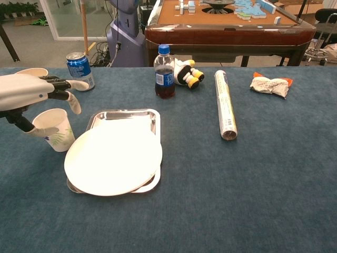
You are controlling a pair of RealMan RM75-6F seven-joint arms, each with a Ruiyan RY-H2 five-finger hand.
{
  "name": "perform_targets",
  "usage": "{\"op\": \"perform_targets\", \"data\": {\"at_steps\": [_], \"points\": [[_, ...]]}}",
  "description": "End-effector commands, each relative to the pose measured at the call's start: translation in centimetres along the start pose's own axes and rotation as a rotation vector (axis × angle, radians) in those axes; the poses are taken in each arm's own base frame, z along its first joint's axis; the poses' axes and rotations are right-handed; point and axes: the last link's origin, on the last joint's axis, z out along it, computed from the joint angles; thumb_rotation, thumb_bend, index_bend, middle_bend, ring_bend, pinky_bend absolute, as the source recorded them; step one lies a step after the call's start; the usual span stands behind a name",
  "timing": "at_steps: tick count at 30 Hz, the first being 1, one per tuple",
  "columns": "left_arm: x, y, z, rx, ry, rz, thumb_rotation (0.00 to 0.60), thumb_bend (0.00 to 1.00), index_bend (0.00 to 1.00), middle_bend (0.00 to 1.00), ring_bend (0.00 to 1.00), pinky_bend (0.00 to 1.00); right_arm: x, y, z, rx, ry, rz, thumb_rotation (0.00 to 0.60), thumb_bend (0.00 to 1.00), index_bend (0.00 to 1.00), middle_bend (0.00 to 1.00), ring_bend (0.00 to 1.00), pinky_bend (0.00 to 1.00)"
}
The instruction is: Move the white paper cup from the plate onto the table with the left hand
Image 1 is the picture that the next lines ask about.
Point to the wooden pole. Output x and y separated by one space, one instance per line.
84 26

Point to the white blue mahjong tile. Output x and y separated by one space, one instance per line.
277 20

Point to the blue soda can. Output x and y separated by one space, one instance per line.
80 69

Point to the green potted plants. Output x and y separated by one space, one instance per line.
18 9

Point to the cola bottle blue cap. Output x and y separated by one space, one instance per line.
164 76

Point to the crumpled white orange snack bag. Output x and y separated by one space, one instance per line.
269 84

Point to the beige bowl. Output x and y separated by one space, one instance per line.
35 71

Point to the white round plate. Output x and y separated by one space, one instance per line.
116 160

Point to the black white plush toy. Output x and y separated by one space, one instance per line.
188 73

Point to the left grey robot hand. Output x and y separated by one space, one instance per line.
23 91

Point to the silver metal tray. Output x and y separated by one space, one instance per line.
126 114

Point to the mahjong tile pile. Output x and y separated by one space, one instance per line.
252 9

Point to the brown mahjong table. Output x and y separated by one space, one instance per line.
226 34

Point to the cling film roll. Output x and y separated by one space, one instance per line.
226 105

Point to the purple grey robot base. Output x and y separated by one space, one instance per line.
126 34

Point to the black office chair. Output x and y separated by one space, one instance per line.
322 34

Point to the black table leg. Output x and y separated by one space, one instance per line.
8 43

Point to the white paper cup green print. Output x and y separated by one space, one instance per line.
59 134

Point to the blue felt table cloth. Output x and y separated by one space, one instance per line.
210 184

